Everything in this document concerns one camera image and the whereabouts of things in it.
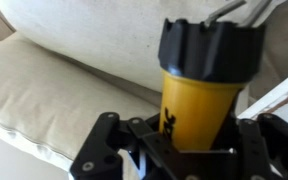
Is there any cream sofa back cushion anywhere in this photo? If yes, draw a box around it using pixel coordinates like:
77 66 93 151
0 0 285 98

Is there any small white wooden chair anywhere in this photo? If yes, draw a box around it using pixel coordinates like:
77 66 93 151
237 65 288 134

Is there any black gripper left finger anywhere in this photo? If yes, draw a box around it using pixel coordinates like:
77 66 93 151
69 112 160 180

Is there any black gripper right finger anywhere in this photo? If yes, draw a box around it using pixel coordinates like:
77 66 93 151
230 112 288 180

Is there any cream sofa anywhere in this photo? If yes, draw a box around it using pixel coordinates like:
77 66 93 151
0 0 288 180

